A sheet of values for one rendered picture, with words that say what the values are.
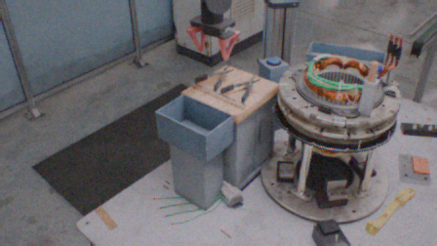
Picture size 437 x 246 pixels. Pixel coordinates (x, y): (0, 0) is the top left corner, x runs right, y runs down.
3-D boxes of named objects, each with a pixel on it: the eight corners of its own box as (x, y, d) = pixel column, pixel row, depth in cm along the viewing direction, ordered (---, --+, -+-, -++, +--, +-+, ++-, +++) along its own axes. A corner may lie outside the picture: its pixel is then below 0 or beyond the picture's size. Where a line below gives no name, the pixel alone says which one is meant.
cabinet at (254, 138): (236, 197, 119) (237, 124, 104) (187, 170, 129) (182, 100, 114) (272, 162, 132) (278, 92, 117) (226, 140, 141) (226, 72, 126)
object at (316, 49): (370, 122, 148) (386, 52, 132) (368, 140, 140) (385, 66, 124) (303, 110, 155) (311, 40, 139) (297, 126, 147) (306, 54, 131)
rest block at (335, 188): (323, 190, 115) (325, 177, 112) (341, 187, 116) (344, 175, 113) (328, 201, 112) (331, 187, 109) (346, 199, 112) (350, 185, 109)
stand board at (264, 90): (237, 124, 104) (237, 116, 103) (181, 100, 114) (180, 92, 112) (279, 91, 117) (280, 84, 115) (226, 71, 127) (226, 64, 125)
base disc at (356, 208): (362, 244, 103) (363, 242, 102) (235, 185, 122) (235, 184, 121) (403, 161, 129) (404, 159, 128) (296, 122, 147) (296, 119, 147)
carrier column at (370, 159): (364, 194, 116) (380, 137, 104) (356, 191, 117) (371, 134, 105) (367, 189, 118) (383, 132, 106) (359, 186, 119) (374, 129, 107)
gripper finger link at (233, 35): (224, 67, 104) (224, 32, 98) (203, 60, 108) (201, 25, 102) (240, 57, 108) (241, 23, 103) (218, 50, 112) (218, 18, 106)
